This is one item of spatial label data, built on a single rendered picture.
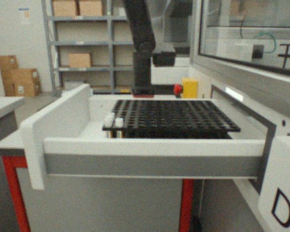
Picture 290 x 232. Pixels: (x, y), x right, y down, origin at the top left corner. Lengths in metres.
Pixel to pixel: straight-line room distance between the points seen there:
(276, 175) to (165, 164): 0.14
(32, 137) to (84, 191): 0.40
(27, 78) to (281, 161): 4.73
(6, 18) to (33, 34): 0.60
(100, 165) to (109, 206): 0.39
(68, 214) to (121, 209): 0.17
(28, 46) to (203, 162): 4.99
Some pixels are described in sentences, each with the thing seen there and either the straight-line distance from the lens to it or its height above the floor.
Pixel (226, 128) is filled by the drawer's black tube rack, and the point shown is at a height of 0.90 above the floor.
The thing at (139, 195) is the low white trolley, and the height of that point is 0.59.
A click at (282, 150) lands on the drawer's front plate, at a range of 0.27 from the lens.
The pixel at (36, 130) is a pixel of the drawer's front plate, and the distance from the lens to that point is 0.32.
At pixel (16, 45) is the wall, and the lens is 5.28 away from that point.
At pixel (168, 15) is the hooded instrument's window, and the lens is 1.23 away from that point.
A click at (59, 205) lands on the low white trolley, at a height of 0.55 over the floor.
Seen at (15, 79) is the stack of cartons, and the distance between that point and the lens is 4.95.
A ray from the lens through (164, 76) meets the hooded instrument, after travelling 1.21.
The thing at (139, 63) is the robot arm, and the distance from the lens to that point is 0.62.
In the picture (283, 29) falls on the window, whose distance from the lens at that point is 0.35.
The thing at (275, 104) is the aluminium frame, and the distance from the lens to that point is 0.31.
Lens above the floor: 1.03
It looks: 18 degrees down
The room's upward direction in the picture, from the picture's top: straight up
